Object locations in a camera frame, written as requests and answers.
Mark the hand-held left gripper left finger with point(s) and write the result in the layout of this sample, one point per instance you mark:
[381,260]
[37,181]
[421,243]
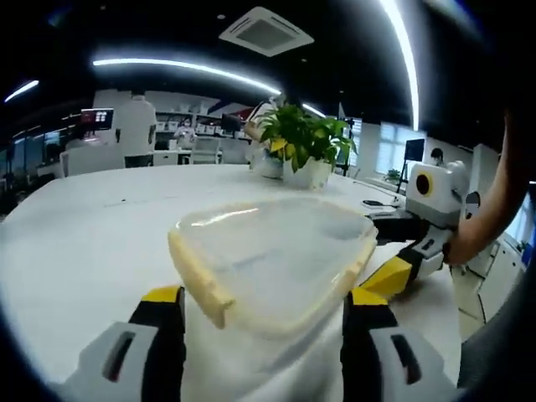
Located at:
[130,360]

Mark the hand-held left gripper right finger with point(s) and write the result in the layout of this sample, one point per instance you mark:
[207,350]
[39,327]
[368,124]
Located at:
[389,364]

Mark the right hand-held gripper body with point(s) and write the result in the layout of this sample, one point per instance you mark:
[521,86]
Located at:
[437,201]

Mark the black phone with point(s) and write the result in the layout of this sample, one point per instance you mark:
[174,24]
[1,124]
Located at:
[370,203]

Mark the small green plant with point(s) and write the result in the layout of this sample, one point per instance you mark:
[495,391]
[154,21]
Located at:
[393,174]

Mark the black monitor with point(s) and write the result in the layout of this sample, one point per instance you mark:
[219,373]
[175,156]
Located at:
[414,150]
[231,121]

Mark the black tripod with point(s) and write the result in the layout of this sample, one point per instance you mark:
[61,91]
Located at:
[352,142]

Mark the green potted plant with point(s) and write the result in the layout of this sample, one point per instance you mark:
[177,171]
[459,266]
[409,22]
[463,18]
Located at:
[301,138]

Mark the curved ceiling light strip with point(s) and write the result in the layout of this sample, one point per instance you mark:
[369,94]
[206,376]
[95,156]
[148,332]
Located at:
[408,63]

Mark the white office chair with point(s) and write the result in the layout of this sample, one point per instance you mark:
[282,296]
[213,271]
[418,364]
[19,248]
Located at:
[206,151]

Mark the ceiling air conditioner vent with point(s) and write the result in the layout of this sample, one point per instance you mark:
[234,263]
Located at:
[266,30]

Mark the long ceiling light strip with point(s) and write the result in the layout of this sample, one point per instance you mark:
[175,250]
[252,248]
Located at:
[180,67]

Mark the short ceiling light strip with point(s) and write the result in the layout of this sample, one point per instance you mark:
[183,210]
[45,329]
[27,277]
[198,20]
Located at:
[21,91]

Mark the wall screen with red picture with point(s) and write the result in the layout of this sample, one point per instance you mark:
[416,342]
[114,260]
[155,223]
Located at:
[98,119]

